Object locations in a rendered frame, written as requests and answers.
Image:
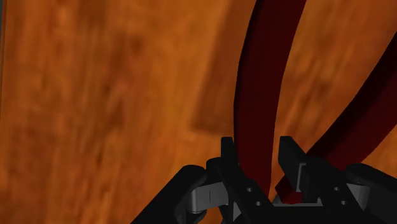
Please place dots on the dark red tongs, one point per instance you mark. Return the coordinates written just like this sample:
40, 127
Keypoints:
259, 93

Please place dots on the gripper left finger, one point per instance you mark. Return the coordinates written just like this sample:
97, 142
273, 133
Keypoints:
231, 183

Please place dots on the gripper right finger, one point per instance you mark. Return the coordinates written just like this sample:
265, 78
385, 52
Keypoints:
319, 180

